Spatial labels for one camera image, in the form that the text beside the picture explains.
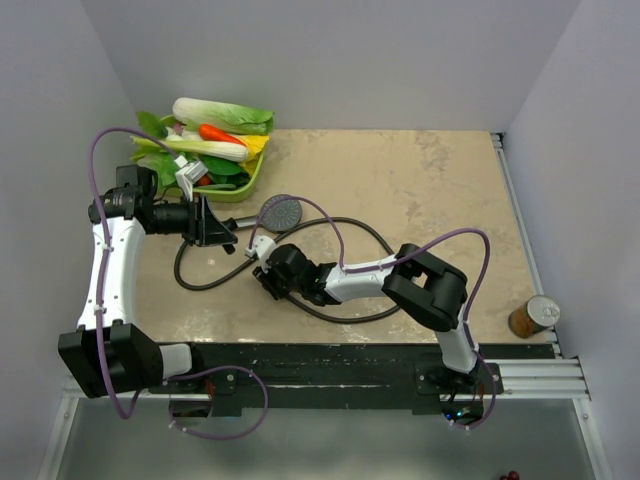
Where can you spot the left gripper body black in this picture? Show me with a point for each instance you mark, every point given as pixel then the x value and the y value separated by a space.
pixel 196 220

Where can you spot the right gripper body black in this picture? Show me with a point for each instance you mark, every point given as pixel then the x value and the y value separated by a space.
pixel 276 284

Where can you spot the grey shower head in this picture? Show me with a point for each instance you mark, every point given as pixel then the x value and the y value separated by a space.
pixel 277 215

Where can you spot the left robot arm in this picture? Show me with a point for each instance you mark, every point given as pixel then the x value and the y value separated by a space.
pixel 107 342

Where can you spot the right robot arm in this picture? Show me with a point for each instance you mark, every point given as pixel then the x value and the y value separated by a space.
pixel 431 291

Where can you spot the toy spinach leaves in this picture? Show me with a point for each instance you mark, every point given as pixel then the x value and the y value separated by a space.
pixel 224 172

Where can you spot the green plastic tray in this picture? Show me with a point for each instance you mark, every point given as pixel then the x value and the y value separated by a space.
pixel 180 131

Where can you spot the toy green lettuce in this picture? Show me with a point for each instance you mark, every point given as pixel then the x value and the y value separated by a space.
pixel 163 165

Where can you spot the toy leek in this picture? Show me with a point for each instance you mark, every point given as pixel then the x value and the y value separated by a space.
pixel 225 150

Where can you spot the toy carrot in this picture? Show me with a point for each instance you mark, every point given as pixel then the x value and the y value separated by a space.
pixel 211 133

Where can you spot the toy yellow corn husk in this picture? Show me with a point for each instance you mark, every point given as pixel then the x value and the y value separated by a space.
pixel 255 145

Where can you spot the toy leaf dark green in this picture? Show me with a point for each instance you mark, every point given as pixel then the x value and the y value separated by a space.
pixel 151 124

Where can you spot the toy napa cabbage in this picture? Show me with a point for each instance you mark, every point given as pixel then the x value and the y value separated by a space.
pixel 231 118

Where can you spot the brown tin can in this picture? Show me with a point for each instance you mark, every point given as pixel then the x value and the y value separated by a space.
pixel 537 314

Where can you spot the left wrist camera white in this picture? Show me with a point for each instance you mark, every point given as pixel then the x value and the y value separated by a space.
pixel 188 175

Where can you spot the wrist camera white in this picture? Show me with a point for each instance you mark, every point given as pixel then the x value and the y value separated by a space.
pixel 260 248
pixel 188 175

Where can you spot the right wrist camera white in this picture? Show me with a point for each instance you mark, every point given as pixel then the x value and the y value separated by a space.
pixel 260 248

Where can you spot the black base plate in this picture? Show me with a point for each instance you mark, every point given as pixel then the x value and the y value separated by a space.
pixel 321 376

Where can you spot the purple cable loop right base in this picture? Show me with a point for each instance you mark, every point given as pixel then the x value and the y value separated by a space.
pixel 454 421

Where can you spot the right side aluminium rail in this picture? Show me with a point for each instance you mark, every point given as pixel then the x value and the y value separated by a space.
pixel 497 141

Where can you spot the aluminium frame rail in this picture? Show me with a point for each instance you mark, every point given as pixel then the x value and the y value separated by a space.
pixel 541 427

